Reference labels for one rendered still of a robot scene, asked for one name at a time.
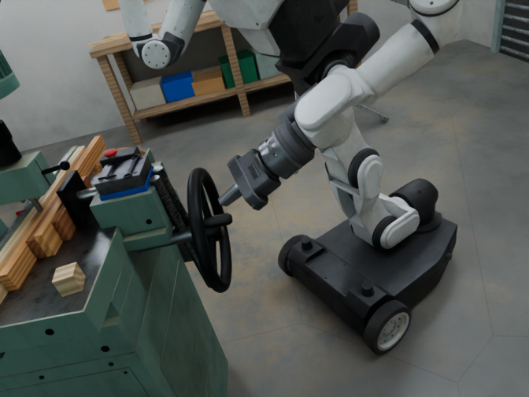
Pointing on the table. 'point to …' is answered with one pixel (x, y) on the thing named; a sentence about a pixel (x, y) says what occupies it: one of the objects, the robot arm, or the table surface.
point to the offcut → (68, 279)
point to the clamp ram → (75, 197)
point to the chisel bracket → (25, 179)
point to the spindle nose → (7, 147)
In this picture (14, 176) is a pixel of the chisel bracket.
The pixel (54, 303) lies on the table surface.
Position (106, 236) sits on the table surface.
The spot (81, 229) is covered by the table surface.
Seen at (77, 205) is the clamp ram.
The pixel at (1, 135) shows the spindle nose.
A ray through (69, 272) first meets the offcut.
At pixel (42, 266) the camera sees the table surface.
